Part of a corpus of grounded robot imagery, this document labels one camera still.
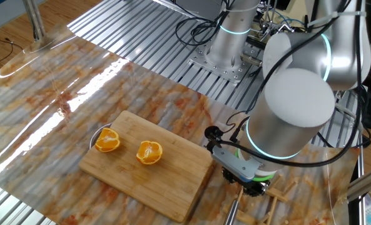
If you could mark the wooden peg rack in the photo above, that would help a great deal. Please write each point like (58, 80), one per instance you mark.
(276, 193)

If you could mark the thin aluminium frame post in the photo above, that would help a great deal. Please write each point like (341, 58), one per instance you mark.
(361, 187)

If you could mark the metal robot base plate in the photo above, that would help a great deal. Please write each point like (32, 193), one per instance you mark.
(222, 72)

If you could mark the bamboo cutting board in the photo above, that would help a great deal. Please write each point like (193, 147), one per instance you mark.
(160, 184)

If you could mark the steel cleaver knife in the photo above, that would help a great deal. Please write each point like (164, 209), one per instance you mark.
(232, 215)

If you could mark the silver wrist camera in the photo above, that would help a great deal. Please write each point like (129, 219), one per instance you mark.
(235, 162)

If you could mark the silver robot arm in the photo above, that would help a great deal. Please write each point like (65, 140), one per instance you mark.
(297, 109)

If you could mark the black camera clamp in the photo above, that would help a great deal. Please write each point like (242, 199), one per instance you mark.
(280, 29)

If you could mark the clear plastic tube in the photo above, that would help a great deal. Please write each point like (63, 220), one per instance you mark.
(344, 110)

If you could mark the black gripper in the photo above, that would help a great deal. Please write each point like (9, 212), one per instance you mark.
(247, 185)

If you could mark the marble pattern plastic mat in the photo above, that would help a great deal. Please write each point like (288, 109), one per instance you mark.
(47, 125)

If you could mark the cut orange piece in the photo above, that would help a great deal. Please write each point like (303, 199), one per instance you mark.
(149, 153)
(107, 140)

